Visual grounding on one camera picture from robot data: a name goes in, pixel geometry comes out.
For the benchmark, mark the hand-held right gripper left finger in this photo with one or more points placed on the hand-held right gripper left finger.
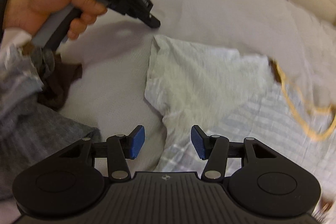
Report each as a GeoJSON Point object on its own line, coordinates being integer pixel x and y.
{"type": "Point", "coordinates": [137, 142]}

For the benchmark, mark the person's left forearm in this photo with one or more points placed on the person's left forearm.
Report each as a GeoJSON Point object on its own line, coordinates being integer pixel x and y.
{"type": "Point", "coordinates": [6, 3]}

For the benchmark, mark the grey striped shirt yellow collar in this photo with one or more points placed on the grey striped shirt yellow collar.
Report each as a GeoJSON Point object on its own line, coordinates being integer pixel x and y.
{"type": "Point", "coordinates": [210, 82]}

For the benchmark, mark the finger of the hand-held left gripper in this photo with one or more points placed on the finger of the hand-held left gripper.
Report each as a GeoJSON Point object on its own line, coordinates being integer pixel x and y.
{"type": "Point", "coordinates": [152, 21]}

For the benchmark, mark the dark grey shorts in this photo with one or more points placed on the dark grey shorts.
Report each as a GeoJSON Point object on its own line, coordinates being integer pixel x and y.
{"type": "Point", "coordinates": [39, 134]}

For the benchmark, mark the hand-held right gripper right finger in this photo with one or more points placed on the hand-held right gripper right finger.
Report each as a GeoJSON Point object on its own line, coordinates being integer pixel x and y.
{"type": "Point", "coordinates": [199, 142]}

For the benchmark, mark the person's left hand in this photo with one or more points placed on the person's left hand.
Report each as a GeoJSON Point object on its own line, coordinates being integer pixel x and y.
{"type": "Point", "coordinates": [39, 6]}

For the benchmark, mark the brown garment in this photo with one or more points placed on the brown garment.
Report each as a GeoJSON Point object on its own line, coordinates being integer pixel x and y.
{"type": "Point", "coordinates": [60, 82]}

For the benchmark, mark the blue grey garment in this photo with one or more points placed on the blue grey garment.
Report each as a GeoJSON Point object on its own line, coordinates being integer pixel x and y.
{"type": "Point", "coordinates": [15, 77]}

